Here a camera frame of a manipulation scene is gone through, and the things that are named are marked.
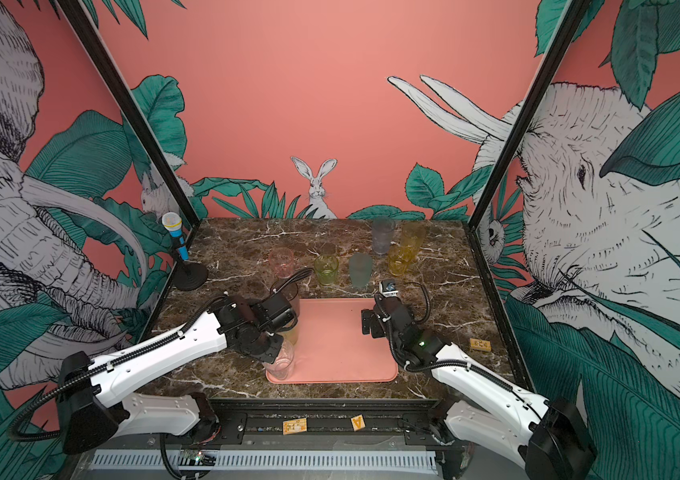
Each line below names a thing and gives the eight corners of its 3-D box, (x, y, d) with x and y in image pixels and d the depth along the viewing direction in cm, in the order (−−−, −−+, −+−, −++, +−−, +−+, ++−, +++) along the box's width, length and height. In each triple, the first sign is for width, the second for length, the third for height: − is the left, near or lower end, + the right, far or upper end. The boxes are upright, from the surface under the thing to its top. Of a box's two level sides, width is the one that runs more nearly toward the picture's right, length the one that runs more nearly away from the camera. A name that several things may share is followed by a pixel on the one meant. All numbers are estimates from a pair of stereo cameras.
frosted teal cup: (349, 287, 104) (349, 274, 98) (349, 265, 110) (349, 252, 104) (371, 287, 104) (373, 274, 98) (370, 265, 110) (372, 252, 104)
